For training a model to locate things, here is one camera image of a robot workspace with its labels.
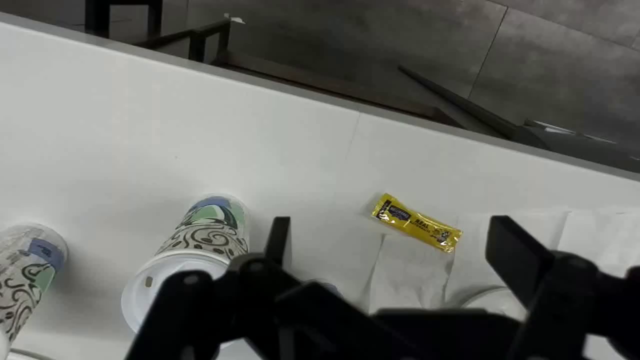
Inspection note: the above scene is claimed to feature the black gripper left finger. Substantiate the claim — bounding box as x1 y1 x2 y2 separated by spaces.
265 216 293 268

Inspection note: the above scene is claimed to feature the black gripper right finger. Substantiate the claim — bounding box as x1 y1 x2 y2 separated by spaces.
485 216 554 305

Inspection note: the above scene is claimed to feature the patterned paper cup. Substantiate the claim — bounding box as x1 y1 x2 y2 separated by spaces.
0 223 69 351
120 196 250 331

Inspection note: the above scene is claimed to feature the yellow sauce packet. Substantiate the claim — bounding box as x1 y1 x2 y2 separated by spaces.
370 193 463 254

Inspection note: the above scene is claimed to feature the white paper napkin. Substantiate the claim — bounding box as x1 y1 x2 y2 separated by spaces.
365 208 640 319

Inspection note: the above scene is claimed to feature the dark chair frame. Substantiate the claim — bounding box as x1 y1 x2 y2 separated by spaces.
84 0 640 172

